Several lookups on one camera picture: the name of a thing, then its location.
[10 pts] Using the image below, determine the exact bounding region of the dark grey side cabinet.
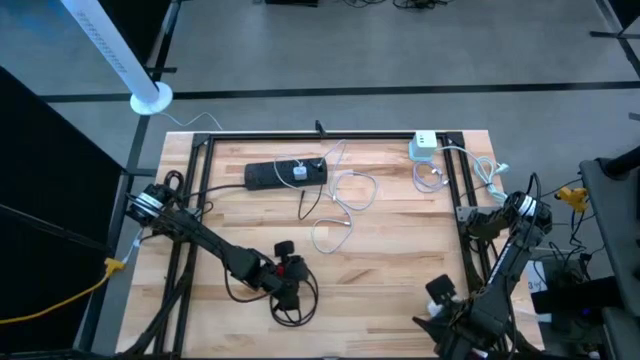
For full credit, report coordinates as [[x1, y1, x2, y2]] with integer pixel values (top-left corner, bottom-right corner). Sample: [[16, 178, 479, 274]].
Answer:
[[579, 147, 640, 360]]

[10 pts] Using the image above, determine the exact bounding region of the white tower fan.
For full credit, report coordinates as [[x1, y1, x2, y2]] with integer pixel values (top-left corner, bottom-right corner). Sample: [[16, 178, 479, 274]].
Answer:
[[59, 0, 174, 117]]

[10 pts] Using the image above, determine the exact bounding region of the black cable with blue plug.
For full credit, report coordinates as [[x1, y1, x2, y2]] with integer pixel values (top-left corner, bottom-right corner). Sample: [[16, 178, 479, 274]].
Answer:
[[297, 158, 327, 221]]

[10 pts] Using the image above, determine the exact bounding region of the black left wrist camera cable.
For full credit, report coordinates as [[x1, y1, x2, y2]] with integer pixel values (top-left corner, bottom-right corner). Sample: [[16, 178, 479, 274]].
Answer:
[[222, 259, 320, 329]]

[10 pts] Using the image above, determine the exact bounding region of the black partition panel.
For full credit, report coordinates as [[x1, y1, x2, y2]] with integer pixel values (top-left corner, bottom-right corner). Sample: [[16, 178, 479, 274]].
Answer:
[[0, 64, 126, 354], [97, 0, 174, 69]]

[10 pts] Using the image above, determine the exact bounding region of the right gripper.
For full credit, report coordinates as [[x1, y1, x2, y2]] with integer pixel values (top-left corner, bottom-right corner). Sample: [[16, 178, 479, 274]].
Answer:
[[412, 294, 502, 360]]

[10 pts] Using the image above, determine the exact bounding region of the thin white fan cord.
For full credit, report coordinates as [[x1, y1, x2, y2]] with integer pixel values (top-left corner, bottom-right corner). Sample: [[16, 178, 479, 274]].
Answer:
[[159, 110, 224, 132]]

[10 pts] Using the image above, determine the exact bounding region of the long white USB cable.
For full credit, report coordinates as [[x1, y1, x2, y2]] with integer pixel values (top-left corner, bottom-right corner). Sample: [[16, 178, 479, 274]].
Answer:
[[272, 138, 380, 255]]

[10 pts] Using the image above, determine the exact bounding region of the pale cube power outlet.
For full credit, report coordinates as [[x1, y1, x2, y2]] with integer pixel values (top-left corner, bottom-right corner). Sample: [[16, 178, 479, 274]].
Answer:
[[407, 129, 439, 163]]

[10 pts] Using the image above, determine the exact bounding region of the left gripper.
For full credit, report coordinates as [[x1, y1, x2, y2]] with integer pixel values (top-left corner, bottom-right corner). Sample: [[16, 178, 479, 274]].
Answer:
[[259, 254, 313, 313]]

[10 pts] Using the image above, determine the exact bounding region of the black power strip cord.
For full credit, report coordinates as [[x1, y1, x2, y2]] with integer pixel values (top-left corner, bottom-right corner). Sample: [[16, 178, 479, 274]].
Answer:
[[182, 183, 247, 217]]

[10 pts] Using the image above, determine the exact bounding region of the black power strip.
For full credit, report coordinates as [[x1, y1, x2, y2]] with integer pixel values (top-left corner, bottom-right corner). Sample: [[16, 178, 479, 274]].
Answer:
[[243, 157, 329, 192]]

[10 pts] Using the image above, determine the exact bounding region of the yellow extension cord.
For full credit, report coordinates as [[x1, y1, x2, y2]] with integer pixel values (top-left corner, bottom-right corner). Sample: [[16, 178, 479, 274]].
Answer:
[[0, 257, 126, 326]]

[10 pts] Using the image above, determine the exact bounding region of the pale cube outlet cord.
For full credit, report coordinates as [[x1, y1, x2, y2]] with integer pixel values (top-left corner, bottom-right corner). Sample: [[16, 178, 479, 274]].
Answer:
[[437, 144, 512, 205]]

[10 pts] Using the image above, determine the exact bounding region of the yellow power plug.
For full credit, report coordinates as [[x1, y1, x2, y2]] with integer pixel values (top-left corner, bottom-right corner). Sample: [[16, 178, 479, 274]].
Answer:
[[553, 185, 590, 214]]

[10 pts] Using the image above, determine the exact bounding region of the white labelled box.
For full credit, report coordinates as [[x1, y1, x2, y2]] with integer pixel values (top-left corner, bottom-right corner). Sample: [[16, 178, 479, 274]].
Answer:
[[523, 259, 549, 296]]

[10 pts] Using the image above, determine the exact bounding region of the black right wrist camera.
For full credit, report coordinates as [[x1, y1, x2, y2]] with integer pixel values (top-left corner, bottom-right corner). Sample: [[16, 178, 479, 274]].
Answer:
[[424, 273, 460, 307]]

